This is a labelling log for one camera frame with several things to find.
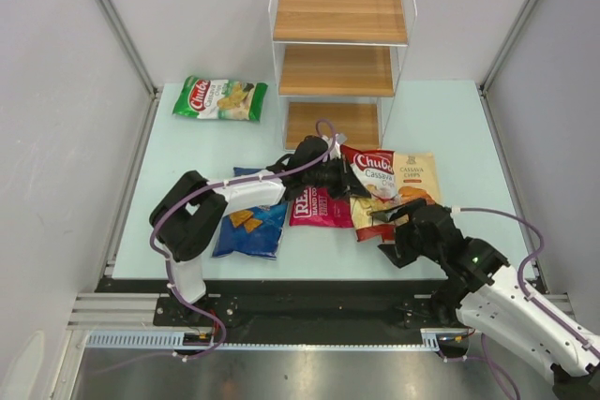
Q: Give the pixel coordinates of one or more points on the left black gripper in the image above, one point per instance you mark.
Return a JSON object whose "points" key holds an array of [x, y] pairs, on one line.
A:
{"points": [[347, 184]]}

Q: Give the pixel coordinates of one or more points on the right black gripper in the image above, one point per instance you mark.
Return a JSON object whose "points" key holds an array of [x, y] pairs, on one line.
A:
{"points": [[397, 212]]}

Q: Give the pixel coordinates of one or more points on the red Chuba cassava chips bag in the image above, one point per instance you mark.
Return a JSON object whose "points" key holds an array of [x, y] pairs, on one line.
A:
{"points": [[375, 172]]}

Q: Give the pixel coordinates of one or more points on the orange beige cassava chips bag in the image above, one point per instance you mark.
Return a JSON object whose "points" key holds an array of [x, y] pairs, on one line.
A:
{"points": [[416, 177]]}

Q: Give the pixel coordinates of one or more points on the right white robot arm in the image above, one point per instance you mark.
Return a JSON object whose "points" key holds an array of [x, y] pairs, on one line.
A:
{"points": [[483, 291]]}

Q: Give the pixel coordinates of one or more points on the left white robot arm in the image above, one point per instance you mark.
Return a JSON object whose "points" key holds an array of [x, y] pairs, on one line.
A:
{"points": [[186, 219]]}

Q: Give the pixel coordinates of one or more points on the pink Real chips bag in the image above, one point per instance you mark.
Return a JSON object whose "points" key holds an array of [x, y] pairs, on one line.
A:
{"points": [[315, 208]]}

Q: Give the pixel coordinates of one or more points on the blue Doritos chips bag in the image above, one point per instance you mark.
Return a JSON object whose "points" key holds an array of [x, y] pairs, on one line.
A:
{"points": [[254, 216]]}

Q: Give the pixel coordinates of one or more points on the green Chuba cassava chips bag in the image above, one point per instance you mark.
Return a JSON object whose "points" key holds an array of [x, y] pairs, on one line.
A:
{"points": [[204, 99]]}

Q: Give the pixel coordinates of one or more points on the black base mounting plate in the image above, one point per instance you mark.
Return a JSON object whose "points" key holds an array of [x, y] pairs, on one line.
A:
{"points": [[320, 313]]}

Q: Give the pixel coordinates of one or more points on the white wire wooden shelf rack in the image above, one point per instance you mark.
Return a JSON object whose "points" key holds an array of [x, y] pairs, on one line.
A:
{"points": [[339, 60]]}

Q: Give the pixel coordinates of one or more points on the aluminium frame rail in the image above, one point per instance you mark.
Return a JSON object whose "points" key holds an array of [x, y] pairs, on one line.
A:
{"points": [[125, 321]]}

